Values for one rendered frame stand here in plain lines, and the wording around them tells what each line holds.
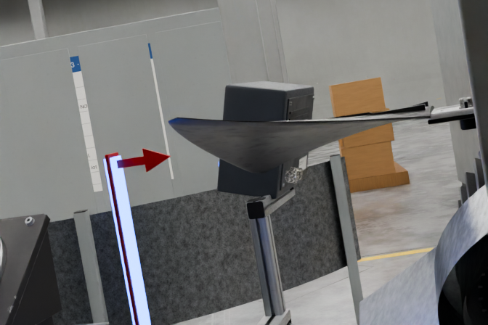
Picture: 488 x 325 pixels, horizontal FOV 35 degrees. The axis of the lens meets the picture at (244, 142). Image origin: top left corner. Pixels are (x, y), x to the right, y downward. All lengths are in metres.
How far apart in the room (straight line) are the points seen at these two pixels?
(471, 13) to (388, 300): 0.43
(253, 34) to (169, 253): 2.70
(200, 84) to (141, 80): 0.51
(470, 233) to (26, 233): 0.74
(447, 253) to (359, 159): 8.33
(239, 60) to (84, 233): 2.76
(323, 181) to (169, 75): 4.09
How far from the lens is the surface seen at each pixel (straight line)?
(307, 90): 1.50
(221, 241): 2.61
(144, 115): 6.87
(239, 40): 5.05
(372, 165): 8.88
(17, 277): 1.08
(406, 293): 0.73
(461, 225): 0.53
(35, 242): 1.11
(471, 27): 0.38
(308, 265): 2.82
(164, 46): 6.84
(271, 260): 1.31
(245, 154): 0.81
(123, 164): 0.80
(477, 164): 0.59
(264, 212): 1.30
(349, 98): 8.81
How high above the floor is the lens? 1.22
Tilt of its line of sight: 3 degrees down
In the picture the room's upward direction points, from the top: 10 degrees counter-clockwise
